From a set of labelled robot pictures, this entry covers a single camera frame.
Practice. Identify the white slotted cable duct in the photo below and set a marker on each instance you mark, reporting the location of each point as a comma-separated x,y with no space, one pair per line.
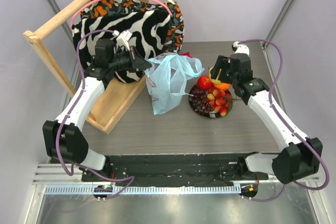
109,190

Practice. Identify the yellow pear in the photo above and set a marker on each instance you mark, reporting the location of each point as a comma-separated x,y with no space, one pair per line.
214,75

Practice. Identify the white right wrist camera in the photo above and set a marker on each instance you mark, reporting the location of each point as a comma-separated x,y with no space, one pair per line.
240,48

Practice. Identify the zebra pattern fleece garment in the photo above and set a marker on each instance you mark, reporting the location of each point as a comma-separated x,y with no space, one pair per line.
149,32

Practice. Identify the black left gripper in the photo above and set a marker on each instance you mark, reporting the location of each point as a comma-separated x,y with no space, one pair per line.
140,64

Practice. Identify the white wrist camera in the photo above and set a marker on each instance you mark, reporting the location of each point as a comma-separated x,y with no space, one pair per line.
122,38
240,48

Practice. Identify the orange camouflage pattern garment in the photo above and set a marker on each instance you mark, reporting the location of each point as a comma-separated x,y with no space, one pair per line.
175,33

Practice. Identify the light blue cartoon plastic bag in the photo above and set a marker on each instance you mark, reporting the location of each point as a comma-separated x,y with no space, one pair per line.
167,78

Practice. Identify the red folded cloth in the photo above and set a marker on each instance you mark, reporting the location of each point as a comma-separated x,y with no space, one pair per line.
186,54

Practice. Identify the orange persimmon fruit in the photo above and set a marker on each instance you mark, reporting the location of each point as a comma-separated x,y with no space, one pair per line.
222,86

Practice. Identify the dark purple grape bunch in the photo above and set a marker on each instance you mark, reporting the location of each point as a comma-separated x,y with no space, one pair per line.
199,102

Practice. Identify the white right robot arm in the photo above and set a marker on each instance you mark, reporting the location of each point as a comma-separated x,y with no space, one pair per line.
299,155

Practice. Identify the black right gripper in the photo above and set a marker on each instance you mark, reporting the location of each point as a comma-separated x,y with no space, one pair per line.
220,70

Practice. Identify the black fruit plate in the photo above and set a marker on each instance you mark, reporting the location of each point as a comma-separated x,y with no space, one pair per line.
207,104

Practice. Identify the red apple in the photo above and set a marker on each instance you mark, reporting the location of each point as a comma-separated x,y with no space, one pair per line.
204,83

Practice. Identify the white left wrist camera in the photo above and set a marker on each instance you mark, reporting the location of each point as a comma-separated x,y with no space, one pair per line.
122,38

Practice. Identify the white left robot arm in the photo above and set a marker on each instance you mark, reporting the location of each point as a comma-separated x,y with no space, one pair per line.
63,137

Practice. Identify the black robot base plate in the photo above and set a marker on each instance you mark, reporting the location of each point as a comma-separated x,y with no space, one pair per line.
168,170

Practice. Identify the red yellow cherry bunch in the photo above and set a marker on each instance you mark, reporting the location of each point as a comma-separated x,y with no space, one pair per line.
221,100

